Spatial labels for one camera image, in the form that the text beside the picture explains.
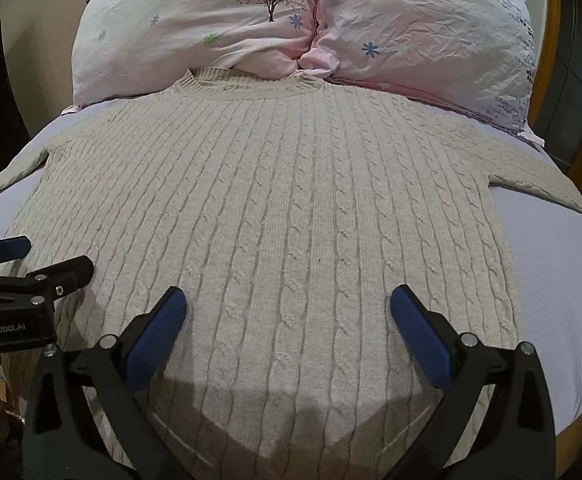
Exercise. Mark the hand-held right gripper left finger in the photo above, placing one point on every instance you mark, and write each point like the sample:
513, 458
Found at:
157, 332

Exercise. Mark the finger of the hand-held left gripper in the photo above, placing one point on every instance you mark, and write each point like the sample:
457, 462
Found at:
7, 249
66, 270

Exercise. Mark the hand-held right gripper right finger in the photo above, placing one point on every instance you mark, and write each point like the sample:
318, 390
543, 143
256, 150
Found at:
420, 335

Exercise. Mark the pink pillow with tree print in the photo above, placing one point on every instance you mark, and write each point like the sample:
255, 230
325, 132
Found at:
181, 25

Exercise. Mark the pink pillow with flower print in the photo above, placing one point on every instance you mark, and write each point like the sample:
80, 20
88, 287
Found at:
421, 35

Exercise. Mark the wooden bed headboard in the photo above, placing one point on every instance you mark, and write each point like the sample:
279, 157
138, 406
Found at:
554, 35

